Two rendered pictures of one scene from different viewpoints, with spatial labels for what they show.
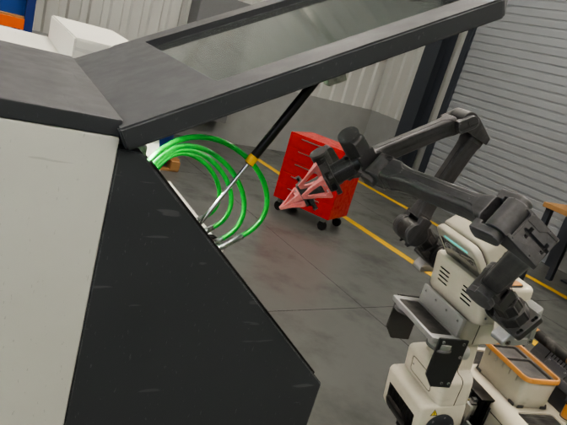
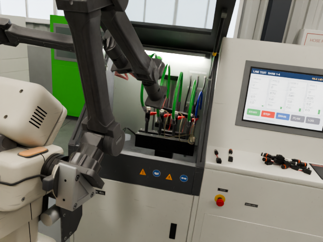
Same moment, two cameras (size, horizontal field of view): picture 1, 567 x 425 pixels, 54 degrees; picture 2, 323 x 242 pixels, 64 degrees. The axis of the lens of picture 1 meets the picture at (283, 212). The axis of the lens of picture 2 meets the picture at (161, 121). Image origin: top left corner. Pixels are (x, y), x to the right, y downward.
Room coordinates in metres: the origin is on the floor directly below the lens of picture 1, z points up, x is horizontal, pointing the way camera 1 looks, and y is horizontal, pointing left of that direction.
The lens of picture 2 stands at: (2.31, -0.83, 1.54)
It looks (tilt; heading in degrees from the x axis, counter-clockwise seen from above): 19 degrees down; 130
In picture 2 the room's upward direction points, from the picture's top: 6 degrees clockwise
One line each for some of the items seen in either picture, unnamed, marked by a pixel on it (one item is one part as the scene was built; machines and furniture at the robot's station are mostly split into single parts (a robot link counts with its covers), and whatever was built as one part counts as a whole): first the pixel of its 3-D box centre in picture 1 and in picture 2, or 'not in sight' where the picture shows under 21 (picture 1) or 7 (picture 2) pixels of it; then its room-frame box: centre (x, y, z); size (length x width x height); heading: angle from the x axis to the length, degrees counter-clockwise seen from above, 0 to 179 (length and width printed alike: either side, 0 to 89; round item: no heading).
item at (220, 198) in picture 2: not in sight; (219, 201); (1.88, 0.19, 0.80); 0.05 x 0.04 x 0.05; 31
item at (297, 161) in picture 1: (317, 180); not in sight; (5.79, -0.25, 0.43); 0.70 x 0.46 x 0.86; 61
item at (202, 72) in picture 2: not in sight; (195, 91); (1.42, 0.55, 1.20); 0.13 x 0.03 x 0.31; 31
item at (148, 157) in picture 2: not in sight; (133, 167); (1.47, 0.00, 0.87); 0.62 x 0.04 x 0.16; 31
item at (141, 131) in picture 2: not in sight; (165, 147); (1.45, 0.26, 0.91); 0.34 x 0.10 x 0.15; 31
